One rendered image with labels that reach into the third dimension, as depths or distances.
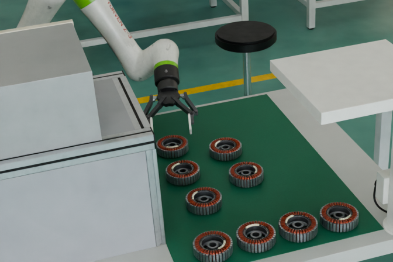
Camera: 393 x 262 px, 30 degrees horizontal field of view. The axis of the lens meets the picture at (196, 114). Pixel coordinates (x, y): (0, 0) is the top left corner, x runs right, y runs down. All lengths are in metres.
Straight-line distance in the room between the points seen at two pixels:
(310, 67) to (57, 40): 0.71
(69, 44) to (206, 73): 2.91
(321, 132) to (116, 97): 0.84
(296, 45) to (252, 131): 2.66
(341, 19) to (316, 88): 3.82
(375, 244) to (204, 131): 0.83
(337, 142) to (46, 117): 1.12
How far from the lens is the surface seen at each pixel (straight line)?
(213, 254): 2.05
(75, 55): 1.97
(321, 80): 1.99
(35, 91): 1.87
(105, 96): 2.18
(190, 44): 5.38
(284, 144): 2.59
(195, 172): 2.39
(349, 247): 2.14
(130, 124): 2.02
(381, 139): 3.32
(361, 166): 2.48
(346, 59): 2.12
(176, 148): 2.52
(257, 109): 2.82
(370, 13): 5.87
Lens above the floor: 2.07
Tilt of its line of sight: 28 degrees down
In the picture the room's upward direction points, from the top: 4 degrees counter-clockwise
